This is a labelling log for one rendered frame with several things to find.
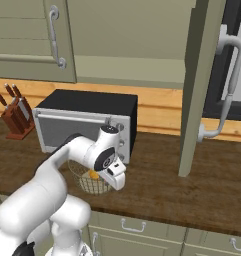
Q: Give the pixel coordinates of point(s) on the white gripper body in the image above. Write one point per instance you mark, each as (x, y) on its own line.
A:
(117, 180)

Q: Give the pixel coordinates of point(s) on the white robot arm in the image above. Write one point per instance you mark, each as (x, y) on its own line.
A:
(52, 186)

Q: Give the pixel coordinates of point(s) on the orange bread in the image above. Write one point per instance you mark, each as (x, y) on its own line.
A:
(93, 174)

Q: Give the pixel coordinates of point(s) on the open green cabinet door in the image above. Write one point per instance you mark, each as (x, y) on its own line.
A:
(197, 86)

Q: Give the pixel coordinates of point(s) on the green drawer front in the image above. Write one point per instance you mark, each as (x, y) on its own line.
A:
(135, 227)
(218, 240)

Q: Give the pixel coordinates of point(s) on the black and silver microwave oven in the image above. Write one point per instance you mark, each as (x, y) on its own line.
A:
(79, 116)

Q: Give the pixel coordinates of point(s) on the wooden knife block with knives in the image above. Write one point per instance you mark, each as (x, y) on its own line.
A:
(17, 116)

